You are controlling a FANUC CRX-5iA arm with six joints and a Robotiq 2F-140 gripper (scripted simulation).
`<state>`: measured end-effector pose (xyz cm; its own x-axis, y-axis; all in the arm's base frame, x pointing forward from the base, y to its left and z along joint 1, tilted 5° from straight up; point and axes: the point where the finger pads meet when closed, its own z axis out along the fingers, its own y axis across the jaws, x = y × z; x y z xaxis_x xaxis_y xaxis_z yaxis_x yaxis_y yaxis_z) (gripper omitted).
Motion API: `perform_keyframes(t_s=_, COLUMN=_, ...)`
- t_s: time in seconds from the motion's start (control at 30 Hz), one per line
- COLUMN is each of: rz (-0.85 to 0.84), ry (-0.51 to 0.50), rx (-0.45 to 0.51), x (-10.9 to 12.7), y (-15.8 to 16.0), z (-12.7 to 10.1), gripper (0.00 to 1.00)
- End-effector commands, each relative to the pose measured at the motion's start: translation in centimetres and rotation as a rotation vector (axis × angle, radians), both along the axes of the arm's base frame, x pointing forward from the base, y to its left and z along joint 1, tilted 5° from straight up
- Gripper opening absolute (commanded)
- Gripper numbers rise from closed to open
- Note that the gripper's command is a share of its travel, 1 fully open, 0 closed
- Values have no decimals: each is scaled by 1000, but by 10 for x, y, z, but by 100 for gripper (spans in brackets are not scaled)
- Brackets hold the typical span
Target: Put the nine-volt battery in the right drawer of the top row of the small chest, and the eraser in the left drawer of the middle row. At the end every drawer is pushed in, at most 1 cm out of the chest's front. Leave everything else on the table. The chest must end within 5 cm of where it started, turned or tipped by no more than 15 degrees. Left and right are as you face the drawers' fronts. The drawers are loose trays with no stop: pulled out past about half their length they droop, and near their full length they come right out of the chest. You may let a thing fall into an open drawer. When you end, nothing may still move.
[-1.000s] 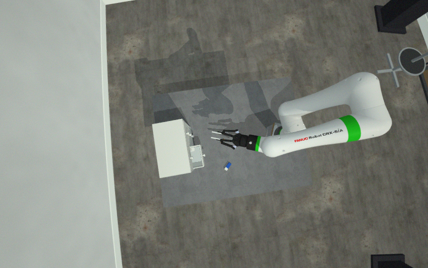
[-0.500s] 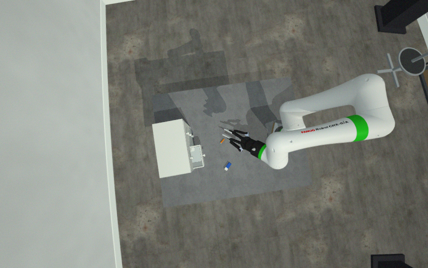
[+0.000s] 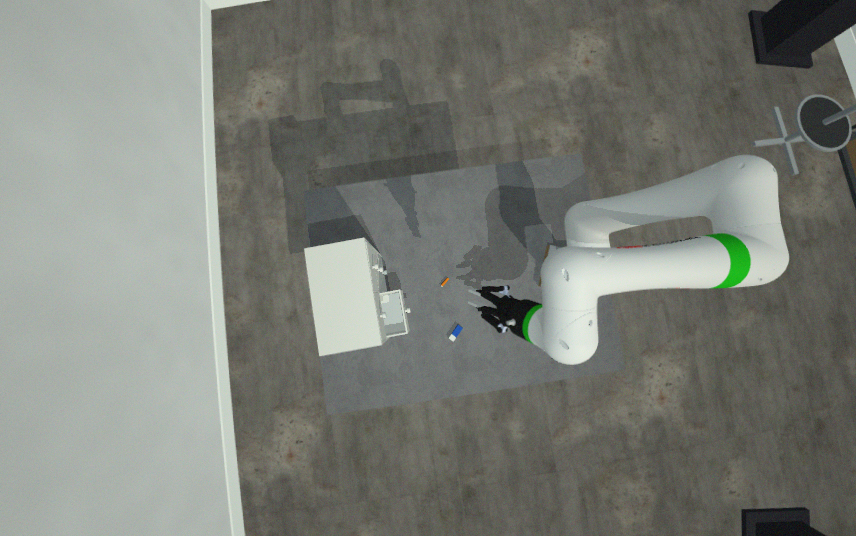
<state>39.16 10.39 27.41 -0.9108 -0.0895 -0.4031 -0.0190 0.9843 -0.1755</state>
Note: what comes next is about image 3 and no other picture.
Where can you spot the blue and white eraser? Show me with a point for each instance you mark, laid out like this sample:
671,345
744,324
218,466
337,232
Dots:
455,333

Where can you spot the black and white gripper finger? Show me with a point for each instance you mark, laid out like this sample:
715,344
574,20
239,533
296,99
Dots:
486,293
488,317

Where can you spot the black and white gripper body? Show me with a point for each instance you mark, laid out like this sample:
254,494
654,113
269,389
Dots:
508,303

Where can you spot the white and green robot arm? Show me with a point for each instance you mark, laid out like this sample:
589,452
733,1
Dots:
740,197

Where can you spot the white small chest of drawers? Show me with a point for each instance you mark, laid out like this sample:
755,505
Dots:
342,297

